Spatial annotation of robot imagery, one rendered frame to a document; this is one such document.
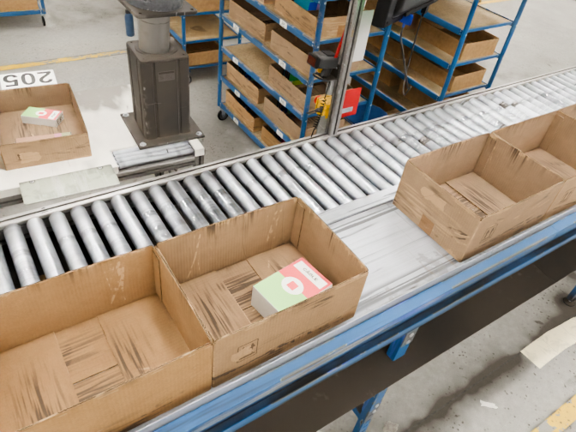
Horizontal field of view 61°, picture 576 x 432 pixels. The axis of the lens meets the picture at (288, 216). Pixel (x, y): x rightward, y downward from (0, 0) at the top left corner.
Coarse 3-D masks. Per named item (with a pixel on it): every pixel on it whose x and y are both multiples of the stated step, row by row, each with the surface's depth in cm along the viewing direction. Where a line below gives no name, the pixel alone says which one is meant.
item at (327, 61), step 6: (312, 54) 185; (318, 54) 185; (324, 54) 186; (330, 54) 187; (312, 60) 185; (318, 60) 184; (324, 60) 185; (330, 60) 187; (336, 60) 188; (312, 66) 186; (318, 66) 186; (324, 66) 187; (330, 66) 189; (336, 66) 190; (318, 72) 193; (324, 72) 191; (330, 72) 193
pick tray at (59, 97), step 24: (0, 96) 187; (24, 96) 191; (48, 96) 195; (72, 96) 193; (0, 120) 187; (72, 120) 192; (0, 144) 168; (24, 144) 164; (48, 144) 168; (72, 144) 172
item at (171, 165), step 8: (160, 160) 186; (168, 160) 187; (176, 160) 187; (184, 160) 189; (192, 160) 191; (200, 160) 194; (128, 168) 182; (136, 168) 181; (144, 168) 182; (152, 168) 184; (160, 168) 187; (168, 168) 188; (176, 168) 189; (120, 176) 179; (128, 176) 181; (136, 176) 182; (0, 200) 161; (8, 200) 163; (16, 200) 165
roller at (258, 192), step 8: (232, 168) 185; (240, 168) 183; (240, 176) 182; (248, 176) 180; (248, 184) 178; (256, 184) 177; (256, 192) 175; (264, 192) 174; (256, 200) 175; (264, 200) 172; (272, 200) 172
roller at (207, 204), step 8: (192, 176) 177; (184, 184) 176; (192, 184) 173; (200, 184) 174; (192, 192) 172; (200, 192) 170; (200, 200) 169; (208, 200) 168; (208, 208) 165; (216, 208) 165; (208, 216) 165; (216, 216) 163; (224, 216) 163
